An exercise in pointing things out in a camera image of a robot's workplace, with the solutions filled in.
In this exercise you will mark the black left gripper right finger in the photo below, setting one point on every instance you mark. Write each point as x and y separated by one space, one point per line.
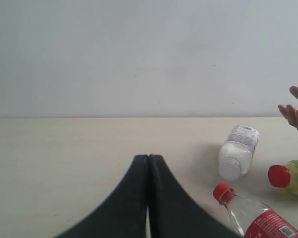
172 212

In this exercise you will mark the clear cola bottle red label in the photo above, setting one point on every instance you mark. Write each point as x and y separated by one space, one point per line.
250 218

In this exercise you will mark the white floral label bottle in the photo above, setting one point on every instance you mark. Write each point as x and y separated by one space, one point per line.
236 154

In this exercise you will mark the person's open bare hand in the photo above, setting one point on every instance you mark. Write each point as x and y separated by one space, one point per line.
289 112

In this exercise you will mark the yellow bottle red cap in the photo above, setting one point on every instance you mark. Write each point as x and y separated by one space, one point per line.
285 176

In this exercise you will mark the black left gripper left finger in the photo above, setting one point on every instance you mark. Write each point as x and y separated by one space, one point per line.
123 214

